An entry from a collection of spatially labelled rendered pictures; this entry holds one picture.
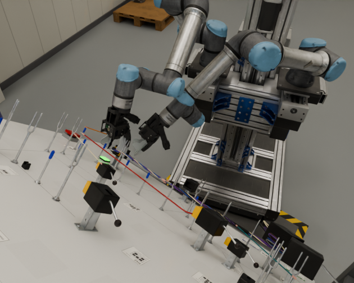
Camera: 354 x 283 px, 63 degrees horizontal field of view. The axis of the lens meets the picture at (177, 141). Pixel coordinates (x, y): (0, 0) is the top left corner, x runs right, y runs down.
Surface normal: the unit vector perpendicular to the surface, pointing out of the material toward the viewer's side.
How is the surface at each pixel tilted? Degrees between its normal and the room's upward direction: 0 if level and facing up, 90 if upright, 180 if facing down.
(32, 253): 46
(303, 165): 0
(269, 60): 88
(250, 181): 0
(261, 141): 0
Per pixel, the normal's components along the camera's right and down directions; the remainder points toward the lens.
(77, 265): 0.47, -0.88
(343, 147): 0.04, -0.73
